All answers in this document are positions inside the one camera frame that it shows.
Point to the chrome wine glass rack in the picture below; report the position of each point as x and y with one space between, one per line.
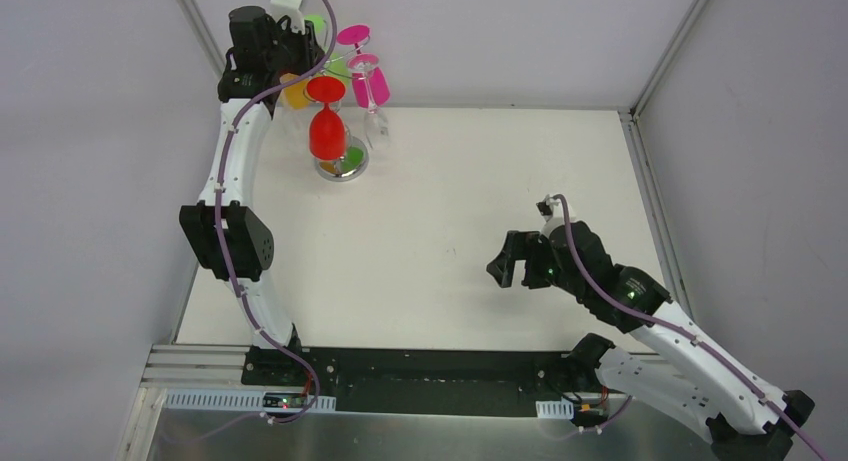
356 158

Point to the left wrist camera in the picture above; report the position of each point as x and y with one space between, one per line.
289 14

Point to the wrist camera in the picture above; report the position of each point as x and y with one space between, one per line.
289 14
555 214

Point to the red wine glass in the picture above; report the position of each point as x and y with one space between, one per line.
327 134

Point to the green wine glass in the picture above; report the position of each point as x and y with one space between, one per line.
336 63

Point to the pink wine glass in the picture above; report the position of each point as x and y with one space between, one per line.
369 84

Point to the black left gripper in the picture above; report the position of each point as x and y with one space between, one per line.
304 35

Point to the clear wine glass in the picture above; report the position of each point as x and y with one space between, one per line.
376 128

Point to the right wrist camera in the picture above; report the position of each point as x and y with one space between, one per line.
555 214

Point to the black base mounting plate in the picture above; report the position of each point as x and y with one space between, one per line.
428 382

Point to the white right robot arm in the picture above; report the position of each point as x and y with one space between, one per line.
740 415

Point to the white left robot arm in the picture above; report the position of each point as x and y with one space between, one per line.
228 238

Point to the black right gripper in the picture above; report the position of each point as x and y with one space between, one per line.
530 258

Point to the orange wine glass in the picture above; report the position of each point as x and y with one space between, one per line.
295 96

